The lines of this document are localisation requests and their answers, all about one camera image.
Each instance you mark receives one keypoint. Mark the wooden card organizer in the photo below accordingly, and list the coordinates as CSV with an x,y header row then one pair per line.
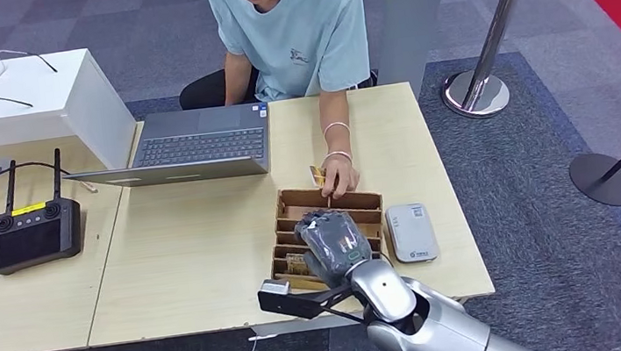
x,y
301,198

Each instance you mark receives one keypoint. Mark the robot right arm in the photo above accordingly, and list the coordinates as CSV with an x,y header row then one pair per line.
x,y
427,324

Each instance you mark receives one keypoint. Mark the person's left forearm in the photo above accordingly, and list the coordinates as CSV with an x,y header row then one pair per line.
x,y
333,110

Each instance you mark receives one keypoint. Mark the grey laptop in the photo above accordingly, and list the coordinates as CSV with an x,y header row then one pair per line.
x,y
202,148

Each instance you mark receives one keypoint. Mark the chrome stanchion post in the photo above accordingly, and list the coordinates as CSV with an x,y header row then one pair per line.
x,y
476,94

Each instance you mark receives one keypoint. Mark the black remote controller with antennas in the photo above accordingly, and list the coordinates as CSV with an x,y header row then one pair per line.
x,y
33,244

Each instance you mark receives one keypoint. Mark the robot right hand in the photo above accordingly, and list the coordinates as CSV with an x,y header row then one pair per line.
x,y
336,244

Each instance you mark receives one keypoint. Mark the small grey adapter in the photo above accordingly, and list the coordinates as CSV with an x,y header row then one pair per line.
x,y
1,167

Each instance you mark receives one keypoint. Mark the small metal connector plug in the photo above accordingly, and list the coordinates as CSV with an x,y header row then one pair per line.
x,y
88,187

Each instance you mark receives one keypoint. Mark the white card reader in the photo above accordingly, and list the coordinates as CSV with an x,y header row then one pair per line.
x,y
411,236

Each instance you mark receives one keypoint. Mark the person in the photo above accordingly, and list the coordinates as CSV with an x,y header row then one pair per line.
x,y
294,30

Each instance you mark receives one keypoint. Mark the person's left hand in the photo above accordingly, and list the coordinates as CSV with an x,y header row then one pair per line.
x,y
341,176

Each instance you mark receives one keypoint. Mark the grey metal kiosk panel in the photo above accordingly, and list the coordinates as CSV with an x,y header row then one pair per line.
x,y
416,21

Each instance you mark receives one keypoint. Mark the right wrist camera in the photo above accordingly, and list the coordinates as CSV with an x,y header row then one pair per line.
x,y
296,304

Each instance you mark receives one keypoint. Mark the white cabinet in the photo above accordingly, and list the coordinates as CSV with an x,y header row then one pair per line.
x,y
17,120

